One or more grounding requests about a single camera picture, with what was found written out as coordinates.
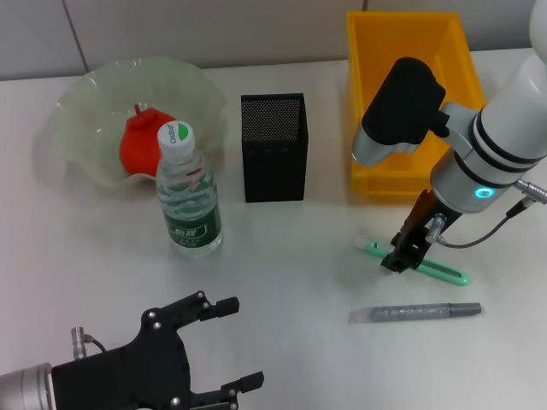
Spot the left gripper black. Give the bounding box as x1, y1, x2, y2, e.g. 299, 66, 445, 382
50, 290, 265, 410

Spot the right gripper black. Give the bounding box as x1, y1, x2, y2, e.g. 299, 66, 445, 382
381, 190, 464, 275

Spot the green utility knife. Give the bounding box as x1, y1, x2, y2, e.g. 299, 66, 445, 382
353, 236, 473, 286

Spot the clear water bottle green label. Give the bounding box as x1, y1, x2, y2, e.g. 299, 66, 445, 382
155, 121, 224, 260

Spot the orange fruit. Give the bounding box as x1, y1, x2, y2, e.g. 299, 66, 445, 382
118, 103, 179, 179

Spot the grey marker pen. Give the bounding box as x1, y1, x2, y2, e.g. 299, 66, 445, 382
348, 301, 483, 325

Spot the black mesh pen holder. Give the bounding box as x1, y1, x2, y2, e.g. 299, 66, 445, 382
239, 91, 309, 203

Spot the wavy green glass fruit plate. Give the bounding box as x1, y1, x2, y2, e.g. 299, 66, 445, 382
33, 57, 227, 190

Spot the yellow plastic bin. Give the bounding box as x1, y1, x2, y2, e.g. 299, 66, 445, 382
344, 10, 491, 204

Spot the left gripper cable silver plug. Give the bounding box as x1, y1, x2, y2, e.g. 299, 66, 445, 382
70, 326, 108, 362

